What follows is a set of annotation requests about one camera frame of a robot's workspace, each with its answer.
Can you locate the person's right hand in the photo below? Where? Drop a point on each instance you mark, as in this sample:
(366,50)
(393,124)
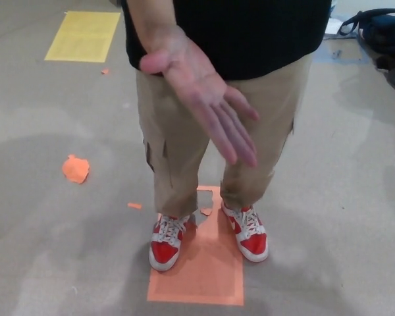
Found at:
(197,85)

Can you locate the person's right forearm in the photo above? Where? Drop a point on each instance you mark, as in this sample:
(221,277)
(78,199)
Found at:
(148,23)

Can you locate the person's left red white sneaker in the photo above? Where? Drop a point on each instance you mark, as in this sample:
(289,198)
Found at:
(253,245)

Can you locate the person's red white sneaker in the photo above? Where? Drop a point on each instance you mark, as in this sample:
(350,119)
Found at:
(253,245)
(163,253)

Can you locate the person's right red white sneaker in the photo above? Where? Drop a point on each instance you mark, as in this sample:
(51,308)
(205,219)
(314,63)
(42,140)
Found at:
(163,253)

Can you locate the khaki cargo trousers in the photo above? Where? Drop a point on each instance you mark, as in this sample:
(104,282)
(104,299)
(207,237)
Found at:
(184,148)

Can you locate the black t-shirt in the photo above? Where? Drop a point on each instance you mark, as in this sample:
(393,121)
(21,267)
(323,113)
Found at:
(250,33)

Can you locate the tiny orange paper scrap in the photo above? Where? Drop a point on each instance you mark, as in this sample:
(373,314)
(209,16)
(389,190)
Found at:
(105,71)

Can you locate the yellow paper sheet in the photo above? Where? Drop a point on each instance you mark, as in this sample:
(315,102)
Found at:
(84,36)

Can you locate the curled orange paper scrap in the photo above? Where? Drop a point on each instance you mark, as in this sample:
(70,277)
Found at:
(206,211)

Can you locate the small flat orange paper scrap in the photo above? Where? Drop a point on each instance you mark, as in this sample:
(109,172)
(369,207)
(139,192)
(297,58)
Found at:
(134,206)

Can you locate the large torn orange paper piece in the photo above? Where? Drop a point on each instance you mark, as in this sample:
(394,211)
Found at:
(75,169)

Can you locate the white paper sheet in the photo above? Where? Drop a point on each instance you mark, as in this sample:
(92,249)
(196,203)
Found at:
(334,25)

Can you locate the orange paper sheet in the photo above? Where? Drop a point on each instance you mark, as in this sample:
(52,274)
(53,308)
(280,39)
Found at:
(199,276)

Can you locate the dark blue backpack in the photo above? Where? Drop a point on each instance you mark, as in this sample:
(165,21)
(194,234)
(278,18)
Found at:
(385,29)

